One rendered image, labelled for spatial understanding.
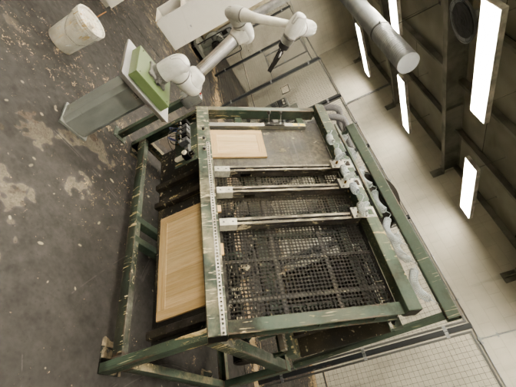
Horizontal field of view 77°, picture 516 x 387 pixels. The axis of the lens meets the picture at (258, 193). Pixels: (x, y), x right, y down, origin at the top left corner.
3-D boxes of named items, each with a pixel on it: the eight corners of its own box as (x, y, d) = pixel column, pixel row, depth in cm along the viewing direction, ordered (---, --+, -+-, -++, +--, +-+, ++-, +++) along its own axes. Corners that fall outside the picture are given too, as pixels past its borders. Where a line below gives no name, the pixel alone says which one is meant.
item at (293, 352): (269, 270, 282) (364, 236, 262) (276, 276, 292) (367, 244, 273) (286, 356, 237) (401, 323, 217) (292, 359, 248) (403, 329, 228)
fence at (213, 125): (209, 125, 308) (209, 122, 305) (303, 126, 327) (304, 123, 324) (209, 129, 305) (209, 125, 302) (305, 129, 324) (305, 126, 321)
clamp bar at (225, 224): (218, 222, 235) (219, 201, 217) (367, 214, 258) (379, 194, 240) (219, 233, 229) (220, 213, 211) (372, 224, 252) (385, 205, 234)
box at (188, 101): (179, 93, 305) (195, 84, 301) (186, 102, 314) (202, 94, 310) (179, 100, 298) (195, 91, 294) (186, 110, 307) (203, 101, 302)
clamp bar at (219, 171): (213, 170, 269) (214, 148, 252) (345, 167, 292) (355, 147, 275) (214, 179, 263) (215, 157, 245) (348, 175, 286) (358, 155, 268)
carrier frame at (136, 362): (131, 141, 339) (199, 107, 320) (203, 208, 440) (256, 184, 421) (96, 374, 198) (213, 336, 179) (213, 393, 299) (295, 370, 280)
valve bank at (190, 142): (166, 121, 298) (188, 110, 292) (175, 132, 308) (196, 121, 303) (164, 158, 266) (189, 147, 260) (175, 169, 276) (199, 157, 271)
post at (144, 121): (117, 130, 323) (180, 97, 306) (122, 134, 327) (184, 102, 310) (117, 134, 319) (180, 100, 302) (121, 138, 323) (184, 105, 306)
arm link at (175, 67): (154, 58, 245) (179, 44, 239) (170, 74, 261) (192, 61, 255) (157, 73, 238) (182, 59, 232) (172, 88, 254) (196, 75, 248)
